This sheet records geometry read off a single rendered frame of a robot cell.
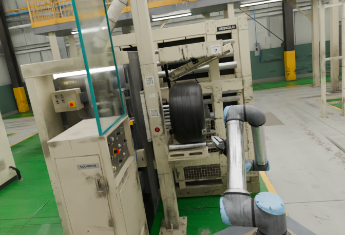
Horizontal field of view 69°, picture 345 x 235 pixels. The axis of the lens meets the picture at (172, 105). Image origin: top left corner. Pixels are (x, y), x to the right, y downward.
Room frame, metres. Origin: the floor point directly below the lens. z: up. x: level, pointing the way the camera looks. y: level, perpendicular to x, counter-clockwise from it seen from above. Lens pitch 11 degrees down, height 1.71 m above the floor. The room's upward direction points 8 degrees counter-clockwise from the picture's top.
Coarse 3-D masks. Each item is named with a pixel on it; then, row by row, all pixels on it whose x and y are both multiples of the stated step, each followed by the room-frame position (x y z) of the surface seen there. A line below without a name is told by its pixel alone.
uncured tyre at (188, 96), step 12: (180, 84) 2.21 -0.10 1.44; (192, 84) 2.16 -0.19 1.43; (168, 96) 2.13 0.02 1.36; (180, 96) 2.06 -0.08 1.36; (192, 96) 2.04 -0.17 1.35; (180, 108) 2.01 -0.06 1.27; (192, 108) 1.99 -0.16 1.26; (180, 120) 1.99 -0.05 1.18; (192, 120) 1.98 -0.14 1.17; (204, 120) 2.00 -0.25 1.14; (180, 132) 2.01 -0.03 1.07; (192, 132) 2.00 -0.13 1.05
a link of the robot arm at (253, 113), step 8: (248, 104) 1.63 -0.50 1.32; (248, 112) 1.56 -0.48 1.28; (256, 112) 1.57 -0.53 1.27; (248, 120) 1.57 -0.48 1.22; (256, 120) 1.56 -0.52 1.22; (264, 120) 1.58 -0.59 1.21; (256, 128) 1.61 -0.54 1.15; (256, 136) 1.65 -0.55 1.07; (264, 136) 1.67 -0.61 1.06; (256, 144) 1.69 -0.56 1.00; (264, 144) 1.70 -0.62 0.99; (256, 152) 1.74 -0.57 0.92; (264, 152) 1.73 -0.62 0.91; (256, 160) 1.80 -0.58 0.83; (264, 160) 1.76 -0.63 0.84; (256, 168) 1.82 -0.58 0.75; (264, 168) 1.80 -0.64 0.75
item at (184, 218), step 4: (164, 220) 2.38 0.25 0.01; (184, 220) 2.33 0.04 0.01; (160, 228) 2.26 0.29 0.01; (164, 228) 2.25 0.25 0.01; (180, 228) 2.22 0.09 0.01; (184, 228) 2.21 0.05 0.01; (160, 232) 2.20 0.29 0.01; (164, 232) 2.19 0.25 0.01; (168, 232) 2.18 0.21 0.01; (176, 232) 2.16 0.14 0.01; (180, 232) 2.16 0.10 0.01; (184, 232) 2.15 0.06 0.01
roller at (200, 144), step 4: (176, 144) 2.14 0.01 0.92; (180, 144) 2.12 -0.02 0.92; (184, 144) 2.12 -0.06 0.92; (188, 144) 2.11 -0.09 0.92; (192, 144) 2.10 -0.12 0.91; (196, 144) 2.10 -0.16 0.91; (200, 144) 2.09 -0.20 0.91; (204, 144) 2.08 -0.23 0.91; (172, 148) 2.12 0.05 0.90; (176, 148) 2.12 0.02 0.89; (180, 148) 2.11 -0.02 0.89; (184, 148) 2.12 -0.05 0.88
